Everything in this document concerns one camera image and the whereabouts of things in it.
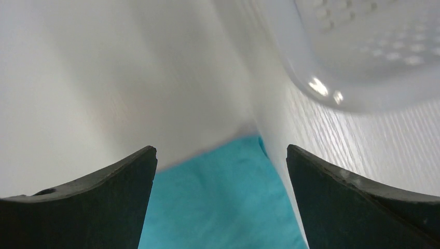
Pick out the white plastic basket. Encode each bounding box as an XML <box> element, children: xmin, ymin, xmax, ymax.
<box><xmin>260</xmin><ymin>1</ymin><xmax>439</xmax><ymax>113</ymax></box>

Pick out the cyan t-shirt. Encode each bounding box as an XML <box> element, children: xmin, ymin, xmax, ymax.
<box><xmin>139</xmin><ymin>135</ymin><xmax>306</xmax><ymax>248</ymax></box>

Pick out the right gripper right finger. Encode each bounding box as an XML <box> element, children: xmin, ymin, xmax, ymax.
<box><xmin>286</xmin><ymin>145</ymin><xmax>439</xmax><ymax>248</ymax></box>

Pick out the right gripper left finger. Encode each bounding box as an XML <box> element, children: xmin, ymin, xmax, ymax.
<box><xmin>1</xmin><ymin>146</ymin><xmax>157</xmax><ymax>248</ymax></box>

